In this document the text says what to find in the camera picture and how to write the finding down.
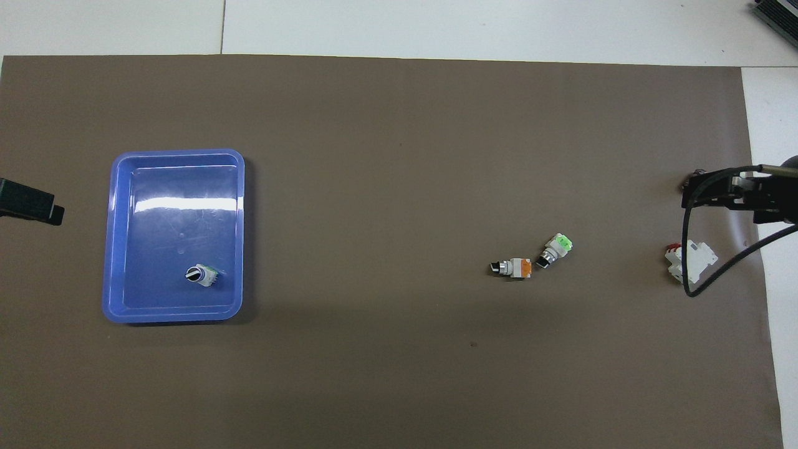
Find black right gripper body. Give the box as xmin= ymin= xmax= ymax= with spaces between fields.
xmin=753 ymin=155 xmax=798 ymax=225

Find white circuit breaker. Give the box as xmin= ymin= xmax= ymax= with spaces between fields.
xmin=665 ymin=240 xmax=719 ymax=285

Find blue plastic tray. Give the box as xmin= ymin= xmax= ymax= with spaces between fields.
xmin=102 ymin=148 xmax=246 ymax=324

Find black finned metal device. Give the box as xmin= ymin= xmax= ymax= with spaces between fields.
xmin=751 ymin=0 xmax=798 ymax=39

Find brown paper table mat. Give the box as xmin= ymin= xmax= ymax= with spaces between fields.
xmin=0 ymin=54 xmax=785 ymax=449

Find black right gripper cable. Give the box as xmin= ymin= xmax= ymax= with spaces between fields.
xmin=683 ymin=163 xmax=798 ymax=299

